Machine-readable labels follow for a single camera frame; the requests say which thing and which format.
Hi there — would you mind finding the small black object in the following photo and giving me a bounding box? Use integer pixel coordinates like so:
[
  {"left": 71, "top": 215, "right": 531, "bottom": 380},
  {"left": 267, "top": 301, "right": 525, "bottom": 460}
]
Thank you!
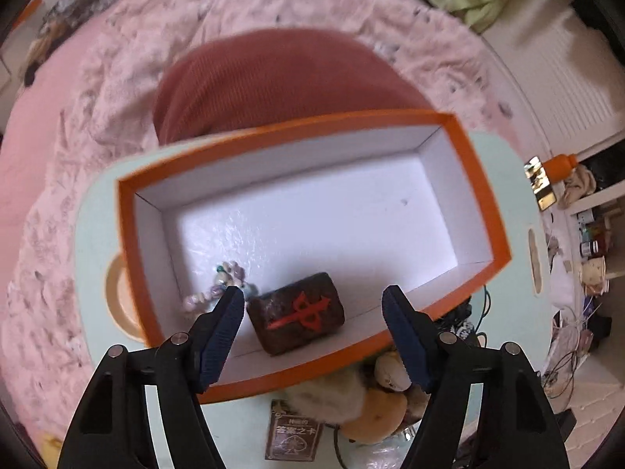
[{"left": 434, "top": 300, "right": 486, "bottom": 350}]

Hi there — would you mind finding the grey patterned clothes pile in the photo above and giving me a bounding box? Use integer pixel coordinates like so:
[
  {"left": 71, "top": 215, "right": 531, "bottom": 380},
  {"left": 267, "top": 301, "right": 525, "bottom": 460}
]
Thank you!
[{"left": 39, "top": 0, "right": 138, "bottom": 35}]

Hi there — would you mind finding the dark block with red symbol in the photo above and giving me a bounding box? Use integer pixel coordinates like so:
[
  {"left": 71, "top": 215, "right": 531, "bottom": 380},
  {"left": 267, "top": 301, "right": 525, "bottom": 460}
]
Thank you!
[{"left": 245, "top": 272, "right": 345, "bottom": 355}]

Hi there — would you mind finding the pink floral fuzzy blanket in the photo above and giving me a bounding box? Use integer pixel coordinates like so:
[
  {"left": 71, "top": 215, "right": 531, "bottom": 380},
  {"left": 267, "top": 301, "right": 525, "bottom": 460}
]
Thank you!
[{"left": 12, "top": 0, "right": 521, "bottom": 431}]

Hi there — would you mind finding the brown card box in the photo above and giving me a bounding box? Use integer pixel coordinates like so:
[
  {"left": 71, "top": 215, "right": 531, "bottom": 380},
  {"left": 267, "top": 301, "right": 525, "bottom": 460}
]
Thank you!
[{"left": 265, "top": 399, "right": 324, "bottom": 462}]

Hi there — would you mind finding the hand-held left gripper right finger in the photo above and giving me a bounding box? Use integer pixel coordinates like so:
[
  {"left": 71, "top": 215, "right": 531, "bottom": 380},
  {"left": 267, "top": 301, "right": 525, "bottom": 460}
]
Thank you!
[{"left": 382, "top": 284, "right": 571, "bottom": 469}]

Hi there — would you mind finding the yellow cloth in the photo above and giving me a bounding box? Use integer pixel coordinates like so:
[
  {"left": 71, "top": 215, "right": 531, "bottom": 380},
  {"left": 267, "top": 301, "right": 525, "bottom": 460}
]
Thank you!
[{"left": 41, "top": 432, "right": 66, "bottom": 462}]

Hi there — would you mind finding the dark glass jar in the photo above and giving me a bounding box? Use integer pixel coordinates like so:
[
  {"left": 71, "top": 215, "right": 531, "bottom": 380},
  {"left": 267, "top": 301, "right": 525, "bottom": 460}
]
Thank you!
[{"left": 580, "top": 234, "right": 607, "bottom": 258}]

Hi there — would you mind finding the yellow plush toy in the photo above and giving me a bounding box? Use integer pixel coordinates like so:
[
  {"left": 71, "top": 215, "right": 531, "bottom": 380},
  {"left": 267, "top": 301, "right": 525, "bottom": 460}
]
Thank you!
[{"left": 339, "top": 386, "right": 408, "bottom": 445}]

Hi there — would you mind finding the red ribbed cushion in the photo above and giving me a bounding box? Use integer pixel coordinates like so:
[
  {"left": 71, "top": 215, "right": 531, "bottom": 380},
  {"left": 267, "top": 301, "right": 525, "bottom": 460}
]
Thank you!
[{"left": 152, "top": 29, "right": 433, "bottom": 147}]

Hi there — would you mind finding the grey fluffy pompom toy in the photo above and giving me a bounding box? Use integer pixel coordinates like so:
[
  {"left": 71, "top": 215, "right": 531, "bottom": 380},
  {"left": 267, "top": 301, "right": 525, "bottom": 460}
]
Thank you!
[{"left": 286, "top": 369, "right": 367, "bottom": 428}]

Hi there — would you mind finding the cartoon print lap table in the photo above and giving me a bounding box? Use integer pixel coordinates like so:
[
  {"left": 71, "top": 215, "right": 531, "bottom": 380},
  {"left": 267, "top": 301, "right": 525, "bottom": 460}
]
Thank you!
[{"left": 73, "top": 129, "right": 555, "bottom": 469}]

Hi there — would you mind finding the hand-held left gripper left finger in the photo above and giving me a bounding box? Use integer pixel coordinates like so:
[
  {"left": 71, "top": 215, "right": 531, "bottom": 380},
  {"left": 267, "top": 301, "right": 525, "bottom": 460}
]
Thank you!
[{"left": 57, "top": 284, "right": 246, "bottom": 469}]

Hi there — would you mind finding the orange water bottle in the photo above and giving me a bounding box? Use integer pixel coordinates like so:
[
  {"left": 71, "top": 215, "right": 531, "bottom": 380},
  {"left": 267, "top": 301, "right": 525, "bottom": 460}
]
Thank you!
[{"left": 544, "top": 153, "right": 579, "bottom": 181}]

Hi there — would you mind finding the beige crumpled cloth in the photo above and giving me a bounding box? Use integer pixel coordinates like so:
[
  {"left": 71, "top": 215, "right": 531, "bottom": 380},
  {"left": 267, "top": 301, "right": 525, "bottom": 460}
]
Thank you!
[{"left": 557, "top": 163, "right": 597, "bottom": 208}]

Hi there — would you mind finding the pink bed sheet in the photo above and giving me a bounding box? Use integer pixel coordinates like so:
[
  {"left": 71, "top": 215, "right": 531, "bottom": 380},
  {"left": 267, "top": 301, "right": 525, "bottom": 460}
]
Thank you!
[{"left": 0, "top": 10, "right": 118, "bottom": 132}]

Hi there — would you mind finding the orange cardboard box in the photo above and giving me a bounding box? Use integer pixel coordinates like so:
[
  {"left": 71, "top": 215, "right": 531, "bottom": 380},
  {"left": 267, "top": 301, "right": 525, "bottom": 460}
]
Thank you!
[{"left": 116, "top": 111, "right": 513, "bottom": 404}]

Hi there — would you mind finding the pastel bead bracelet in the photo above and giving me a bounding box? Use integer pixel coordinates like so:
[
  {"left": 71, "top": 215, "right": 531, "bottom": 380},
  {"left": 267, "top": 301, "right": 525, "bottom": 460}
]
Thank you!
[{"left": 182, "top": 261, "right": 257, "bottom": 314}]

